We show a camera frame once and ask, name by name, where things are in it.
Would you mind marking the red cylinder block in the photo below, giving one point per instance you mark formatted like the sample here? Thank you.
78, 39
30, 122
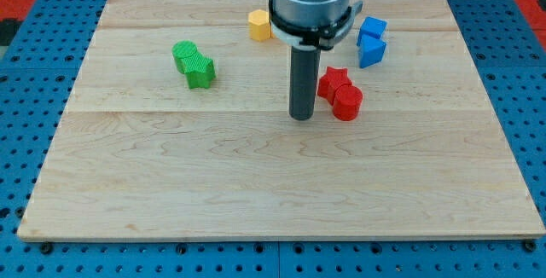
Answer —
347, 102

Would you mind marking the green cylinder block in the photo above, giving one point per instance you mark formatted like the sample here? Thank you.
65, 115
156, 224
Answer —
183, 52

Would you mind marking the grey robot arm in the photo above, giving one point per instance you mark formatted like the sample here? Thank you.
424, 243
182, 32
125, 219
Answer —
310, 13

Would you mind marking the blue triangle block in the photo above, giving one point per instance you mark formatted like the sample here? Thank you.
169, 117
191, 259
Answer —
371, 51

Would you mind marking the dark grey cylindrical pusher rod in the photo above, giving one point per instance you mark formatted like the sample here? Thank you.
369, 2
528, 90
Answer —
304, 65

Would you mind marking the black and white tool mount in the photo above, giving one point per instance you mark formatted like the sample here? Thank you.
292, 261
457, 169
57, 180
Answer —
316, 37

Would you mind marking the yellow hexagon block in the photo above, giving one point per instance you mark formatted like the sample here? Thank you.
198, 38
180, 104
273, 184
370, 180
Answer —
259, 25

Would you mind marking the blue cube block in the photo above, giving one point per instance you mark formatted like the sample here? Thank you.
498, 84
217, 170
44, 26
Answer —
371, 27

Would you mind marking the light wooden board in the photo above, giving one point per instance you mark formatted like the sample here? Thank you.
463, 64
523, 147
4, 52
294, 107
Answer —
138, 156

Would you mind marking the red star block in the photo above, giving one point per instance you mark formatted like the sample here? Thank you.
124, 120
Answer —
331, 81

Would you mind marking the green star block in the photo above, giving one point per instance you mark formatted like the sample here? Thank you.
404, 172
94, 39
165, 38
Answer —
199, 71

